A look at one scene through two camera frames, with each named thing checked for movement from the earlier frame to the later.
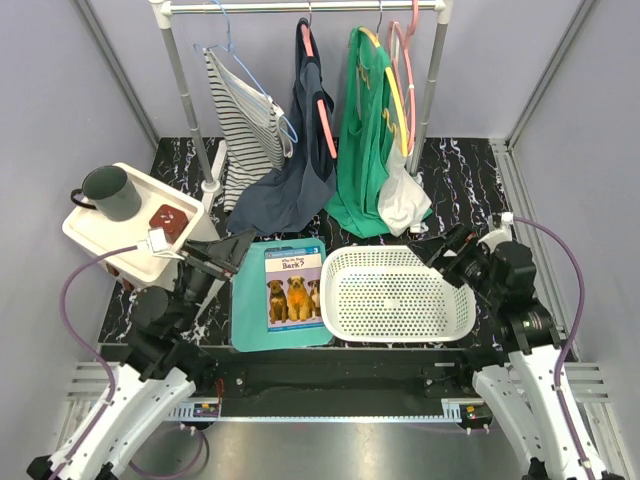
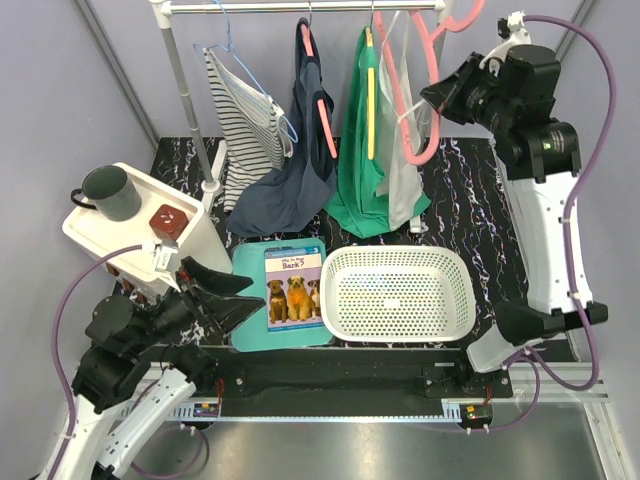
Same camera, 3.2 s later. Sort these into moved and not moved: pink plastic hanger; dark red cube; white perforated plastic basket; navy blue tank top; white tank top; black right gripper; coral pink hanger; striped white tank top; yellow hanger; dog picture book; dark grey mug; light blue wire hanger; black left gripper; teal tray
Moved: pink plastic hanger; yellow hanger; white tank top; black left gripper; black right gripper
Not moved: dark red cube; navy blue tank top; coral pink hanger; white perforated plastic basket; dog picture book; dark grey mug; striped white tank top; light blue wire hanger; teal tray
